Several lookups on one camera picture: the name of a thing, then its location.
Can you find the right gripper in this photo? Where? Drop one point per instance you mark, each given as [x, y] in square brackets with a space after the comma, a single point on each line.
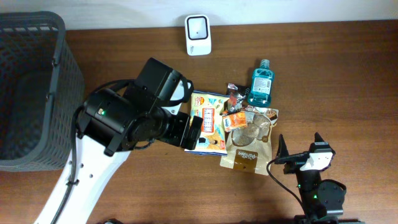
[294, 162]

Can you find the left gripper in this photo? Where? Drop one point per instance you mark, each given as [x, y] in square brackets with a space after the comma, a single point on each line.
[180, 138]

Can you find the beige cookie pouch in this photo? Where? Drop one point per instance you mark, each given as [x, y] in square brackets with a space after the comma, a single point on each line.
[250, 149]

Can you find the orange snack packet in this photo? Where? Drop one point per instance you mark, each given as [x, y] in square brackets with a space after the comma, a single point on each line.
[235, 121]

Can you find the teal mouthwash bottle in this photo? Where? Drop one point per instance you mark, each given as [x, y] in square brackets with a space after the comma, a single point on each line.
[262, 80]

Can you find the yellow snack bag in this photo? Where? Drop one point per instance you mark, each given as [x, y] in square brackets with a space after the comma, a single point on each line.
[209, 106]

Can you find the dark red snack packet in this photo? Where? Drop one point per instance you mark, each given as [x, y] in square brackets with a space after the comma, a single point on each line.
[238, 94]

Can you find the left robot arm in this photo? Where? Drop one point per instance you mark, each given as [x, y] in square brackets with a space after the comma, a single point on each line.
[117, 118]

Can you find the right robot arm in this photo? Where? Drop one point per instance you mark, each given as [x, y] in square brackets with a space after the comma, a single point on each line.
[321, 199]

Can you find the white barcode scanner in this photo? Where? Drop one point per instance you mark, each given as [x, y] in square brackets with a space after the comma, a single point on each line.
[198, 35]

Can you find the grey plastic mesh basket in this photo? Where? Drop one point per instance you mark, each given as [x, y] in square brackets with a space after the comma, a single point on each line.
[41, 87]

